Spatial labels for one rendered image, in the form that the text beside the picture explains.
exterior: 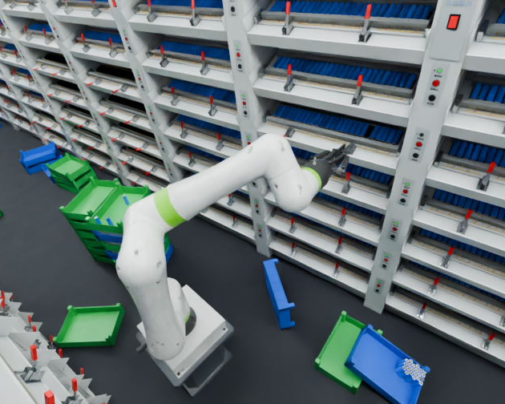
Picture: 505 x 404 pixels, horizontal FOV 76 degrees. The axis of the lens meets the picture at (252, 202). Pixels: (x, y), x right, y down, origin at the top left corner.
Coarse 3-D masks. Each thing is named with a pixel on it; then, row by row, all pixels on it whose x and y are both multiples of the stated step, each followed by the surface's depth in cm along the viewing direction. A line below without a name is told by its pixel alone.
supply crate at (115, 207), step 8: (144, 184) 179; (112, 192) 180; (120, 192) 186; (128, 192) 187; (136, 192) 185; (144, 192) 183; (112, 200) 181; (120, 200) 182; (128, 200) 182; (136, 200) 181; (104, 208) 175; (112, 208) 178; (120, 208) 177; (104, 216) 174; (112, 216) 173; (120, 216) 172; (88, 224) 165; (96, 224) 163; (104, 224) 161; (120, 224) 158; (120, 232) 163
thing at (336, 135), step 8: (272, 120) 140; (280, 120) 138; (288, 120) 137; (296, 128) 136; (304, 128) 133; (312, 128) 131; (320, 128) 130; (328, 136) 129; (336, 136) 126; (344, 136) 124; (352, 136) 123; (368, 144) 120; (376, 144) 118; (384, 144) 117; (392, 144) 116
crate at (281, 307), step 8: (264, 264) 175; (272, 264) 175; (272, 272) 171; (272, 280) 167; (280, 280) 167; (272, 288) 164; (280, 288) 163; (272, 296) 170; (280, 296) 160; (280, 304) 157; (288, 304) 156; (280, 312) 156; (288, 312) 158; (280, 320) 161; (288, 320) 163; (280, 328) 167
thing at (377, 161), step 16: (272, 112) 146; (256, 128) 142; (272, 128) 141; (304, 144) 132; (320, 144) 129; (336, 144) 126; (400, 144) 115; (352, 160) 123; (368, 160) 118; (384, 160) 116
